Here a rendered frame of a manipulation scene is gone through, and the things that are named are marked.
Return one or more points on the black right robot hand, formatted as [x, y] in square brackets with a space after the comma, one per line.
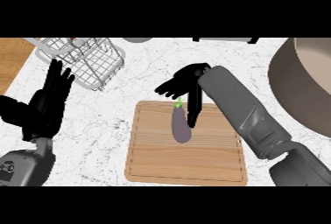
[190, 80]

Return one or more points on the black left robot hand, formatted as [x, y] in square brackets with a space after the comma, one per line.
[44, 110]

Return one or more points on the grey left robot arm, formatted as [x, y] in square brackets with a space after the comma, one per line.
[26, 164]

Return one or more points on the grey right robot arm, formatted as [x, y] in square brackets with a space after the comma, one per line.
[259, 125]

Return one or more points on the purple eggplant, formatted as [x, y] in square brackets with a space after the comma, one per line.
[181, 125]

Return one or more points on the wooden cutting board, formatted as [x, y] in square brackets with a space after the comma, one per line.
[189, 151]

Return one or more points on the large grey pot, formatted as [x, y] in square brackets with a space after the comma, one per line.
[304, 84]

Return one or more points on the pale appliance with black feet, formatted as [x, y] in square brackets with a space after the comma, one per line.
[227, 39]

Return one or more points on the brown wooden surface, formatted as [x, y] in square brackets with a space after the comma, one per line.
[13, 62]

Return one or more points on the grey round object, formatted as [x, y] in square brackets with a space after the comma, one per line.
[138, 39]

